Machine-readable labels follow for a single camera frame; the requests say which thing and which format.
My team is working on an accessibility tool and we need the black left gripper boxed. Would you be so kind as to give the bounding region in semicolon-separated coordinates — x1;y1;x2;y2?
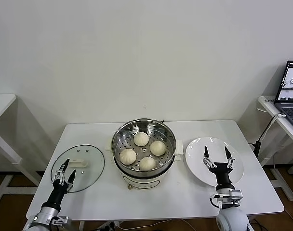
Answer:
42;158;77;209

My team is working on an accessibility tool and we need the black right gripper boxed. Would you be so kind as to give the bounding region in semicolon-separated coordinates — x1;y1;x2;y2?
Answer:
202;145;236;191

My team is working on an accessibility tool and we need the round glass pot lid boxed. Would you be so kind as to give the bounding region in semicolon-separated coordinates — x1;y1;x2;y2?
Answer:
51;144;106;193

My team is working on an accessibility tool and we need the white steamed baozi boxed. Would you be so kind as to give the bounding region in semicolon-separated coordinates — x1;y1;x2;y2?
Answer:
119;148;137;166
133;132;150;147
139;156;157;171
150;141;167;156

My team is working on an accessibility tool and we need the stainless steel steamer basket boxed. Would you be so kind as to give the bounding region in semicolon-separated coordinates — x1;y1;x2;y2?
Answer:
112;118;176;173

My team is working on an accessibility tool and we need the round white plate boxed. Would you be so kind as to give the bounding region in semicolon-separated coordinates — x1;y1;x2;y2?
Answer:
185;137;245;188

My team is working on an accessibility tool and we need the white floor power strip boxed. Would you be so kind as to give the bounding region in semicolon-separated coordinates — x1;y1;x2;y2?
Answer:
98;220;120;231

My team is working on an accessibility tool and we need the white desk under laptop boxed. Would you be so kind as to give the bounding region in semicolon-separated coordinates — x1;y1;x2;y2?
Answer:
257;95;293;202

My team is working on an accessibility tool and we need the open grey laptop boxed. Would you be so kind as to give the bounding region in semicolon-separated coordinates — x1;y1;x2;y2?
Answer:
273;60;293;133

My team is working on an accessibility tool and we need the empty white side desk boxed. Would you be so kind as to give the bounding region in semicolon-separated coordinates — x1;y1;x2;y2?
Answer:
0;93;45;209

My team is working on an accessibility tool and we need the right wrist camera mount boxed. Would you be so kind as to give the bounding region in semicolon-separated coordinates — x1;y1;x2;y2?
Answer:
210;189;243;209

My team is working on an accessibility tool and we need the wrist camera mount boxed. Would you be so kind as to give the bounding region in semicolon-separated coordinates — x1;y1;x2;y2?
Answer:
50;215;70;227
210;189;243;209

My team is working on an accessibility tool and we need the black cylinder on cable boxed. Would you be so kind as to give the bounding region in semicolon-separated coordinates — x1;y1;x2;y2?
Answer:
249;141;261;157

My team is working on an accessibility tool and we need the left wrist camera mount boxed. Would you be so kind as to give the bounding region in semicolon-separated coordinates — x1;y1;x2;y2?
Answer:
50;215;70;227

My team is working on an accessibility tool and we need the white laptop cable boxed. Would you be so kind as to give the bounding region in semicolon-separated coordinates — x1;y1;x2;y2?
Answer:
257;112;286;144

